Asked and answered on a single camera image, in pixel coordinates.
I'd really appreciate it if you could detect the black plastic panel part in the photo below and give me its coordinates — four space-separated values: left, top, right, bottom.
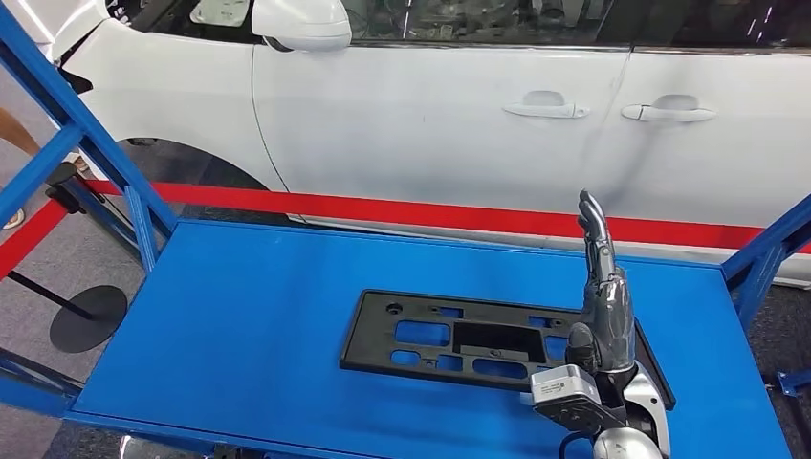
339 289 677 412

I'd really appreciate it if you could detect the small blue rack frame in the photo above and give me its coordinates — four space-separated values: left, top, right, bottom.
776 369 811 399

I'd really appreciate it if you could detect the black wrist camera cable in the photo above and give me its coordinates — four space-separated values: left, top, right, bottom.
557 430 597 459

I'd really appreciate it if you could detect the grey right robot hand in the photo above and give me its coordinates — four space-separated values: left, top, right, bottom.
565 188 637 376

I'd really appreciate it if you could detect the red barrier belt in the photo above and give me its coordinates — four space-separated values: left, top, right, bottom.
0 199 70 281
85 179 811 256

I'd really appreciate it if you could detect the white car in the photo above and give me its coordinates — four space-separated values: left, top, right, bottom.
0 0 811 290

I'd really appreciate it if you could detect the blue metal shelf rack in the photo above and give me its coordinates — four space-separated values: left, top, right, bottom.
0 0 811 459

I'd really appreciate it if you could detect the brown wooden piece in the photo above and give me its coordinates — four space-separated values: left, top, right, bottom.
0 106 40 158

